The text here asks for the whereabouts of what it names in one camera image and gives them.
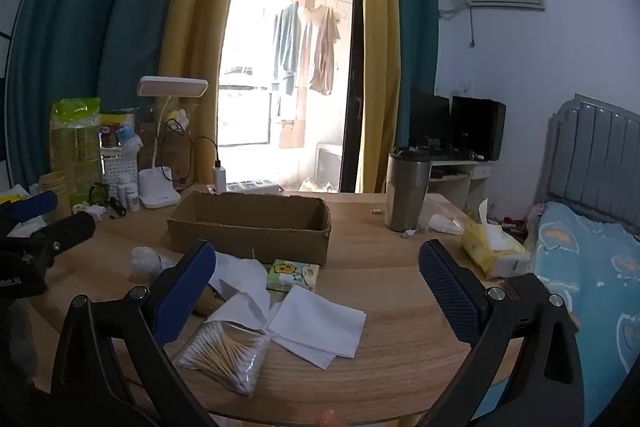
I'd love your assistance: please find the white small cloth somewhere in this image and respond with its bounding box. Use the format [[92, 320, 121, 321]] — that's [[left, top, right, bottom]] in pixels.
[[206, 292, 272, 334]]

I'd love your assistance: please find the green pocket tissue packet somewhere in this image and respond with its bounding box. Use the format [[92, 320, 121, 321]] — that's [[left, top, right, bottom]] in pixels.
[[266, 259, 320, 292]]

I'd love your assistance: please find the grey padded headboard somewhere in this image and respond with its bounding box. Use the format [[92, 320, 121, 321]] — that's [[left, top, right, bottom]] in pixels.
[[532, 94, 640, 239]]

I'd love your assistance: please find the narrow teal curtain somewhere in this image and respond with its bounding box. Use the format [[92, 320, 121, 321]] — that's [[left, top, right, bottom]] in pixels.
[[390, 0, 442, 154]]

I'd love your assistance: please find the blue printed blanket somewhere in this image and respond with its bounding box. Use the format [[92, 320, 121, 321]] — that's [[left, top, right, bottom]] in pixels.
[[520, 200, 640, 427]]

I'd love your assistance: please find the stainless steel tumbler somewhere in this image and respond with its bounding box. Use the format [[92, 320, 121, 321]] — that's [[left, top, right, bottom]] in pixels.
[[384, 147, 432, 233]]

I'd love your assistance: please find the stack of brown paper cups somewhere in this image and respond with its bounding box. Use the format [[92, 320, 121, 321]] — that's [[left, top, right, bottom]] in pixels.
[[39, 172, 72, 214]]

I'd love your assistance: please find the black lamp cable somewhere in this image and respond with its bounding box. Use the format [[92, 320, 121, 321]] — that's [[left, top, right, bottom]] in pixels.
[[164, 118, 197, 186]]

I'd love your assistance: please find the wide teal curtain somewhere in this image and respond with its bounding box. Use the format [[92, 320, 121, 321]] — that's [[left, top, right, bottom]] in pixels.
[[4, 0, 202, 192]]

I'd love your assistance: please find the yellow tissue pack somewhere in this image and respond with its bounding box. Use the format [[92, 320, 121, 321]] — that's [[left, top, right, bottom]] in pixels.
[[460, 199, 531, 279]]

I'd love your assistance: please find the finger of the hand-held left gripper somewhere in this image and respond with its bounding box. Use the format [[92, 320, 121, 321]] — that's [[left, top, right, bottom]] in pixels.
[[0, 190, 59, 224], [30, 212, 96, 253]]

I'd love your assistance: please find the hanging beige shirt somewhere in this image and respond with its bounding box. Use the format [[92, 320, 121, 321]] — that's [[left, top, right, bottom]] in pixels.
[[299, 4, 342, 97]]

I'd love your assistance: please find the hanging teal shirt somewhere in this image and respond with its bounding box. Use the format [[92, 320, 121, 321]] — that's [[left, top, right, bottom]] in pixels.
[[272, 1, 304, 96]]

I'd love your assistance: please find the clear plastic bag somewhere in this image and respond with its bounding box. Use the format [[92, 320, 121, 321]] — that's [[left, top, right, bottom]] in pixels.
[[129, 245, 177, 283]]

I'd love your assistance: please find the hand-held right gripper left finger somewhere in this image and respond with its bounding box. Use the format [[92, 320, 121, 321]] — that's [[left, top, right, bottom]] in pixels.
[[50, 239, 218, 427]]

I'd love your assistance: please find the black charger cable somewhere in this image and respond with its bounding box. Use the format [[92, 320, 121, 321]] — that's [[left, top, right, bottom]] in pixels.
[[194, 136, 221, 168]]

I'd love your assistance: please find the narrow yellow curtain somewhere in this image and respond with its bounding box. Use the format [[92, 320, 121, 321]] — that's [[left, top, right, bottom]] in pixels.
[[357, 0, 402, 194]]

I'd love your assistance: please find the white computer desk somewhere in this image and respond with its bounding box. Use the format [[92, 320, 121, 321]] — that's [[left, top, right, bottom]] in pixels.
[[427, 156, 489, 196]]

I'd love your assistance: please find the bag of cotton swabs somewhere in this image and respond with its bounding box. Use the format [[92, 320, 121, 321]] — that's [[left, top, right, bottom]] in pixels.
[[172, 319, 271, 397]]

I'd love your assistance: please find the green packet stack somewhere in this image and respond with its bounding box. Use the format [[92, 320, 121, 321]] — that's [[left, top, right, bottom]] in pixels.
[[49, 97, 103, 208]]

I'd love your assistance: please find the white power strip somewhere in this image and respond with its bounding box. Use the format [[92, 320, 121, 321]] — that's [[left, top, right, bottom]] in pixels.
[[207, 179, 284, 196]]

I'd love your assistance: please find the white desk lamp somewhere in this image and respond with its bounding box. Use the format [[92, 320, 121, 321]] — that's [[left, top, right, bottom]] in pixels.
[[137, 76, 209, 210]]

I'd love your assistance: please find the white crumpled bag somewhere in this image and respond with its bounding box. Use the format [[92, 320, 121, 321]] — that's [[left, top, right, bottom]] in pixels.
[[428, 212, 467, 236]]

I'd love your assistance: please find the white perforated basket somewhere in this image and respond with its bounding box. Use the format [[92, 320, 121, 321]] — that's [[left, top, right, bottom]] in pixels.
[[101, 147, 139, 204]]

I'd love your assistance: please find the black computer monitor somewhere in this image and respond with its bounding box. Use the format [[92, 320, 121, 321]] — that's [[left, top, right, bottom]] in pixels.
[[409, 92, 451, 154]]

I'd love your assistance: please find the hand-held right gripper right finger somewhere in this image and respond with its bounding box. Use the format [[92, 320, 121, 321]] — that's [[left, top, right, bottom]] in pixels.
[[417, 239, 586, 427]]

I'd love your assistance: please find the brown cardboard box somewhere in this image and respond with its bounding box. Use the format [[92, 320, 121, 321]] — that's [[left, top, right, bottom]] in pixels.
[[166, 191, 332, 267]]

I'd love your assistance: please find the wide yellow curtain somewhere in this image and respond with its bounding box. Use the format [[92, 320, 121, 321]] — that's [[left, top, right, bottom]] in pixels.
[[159, 0, 257, 194]]

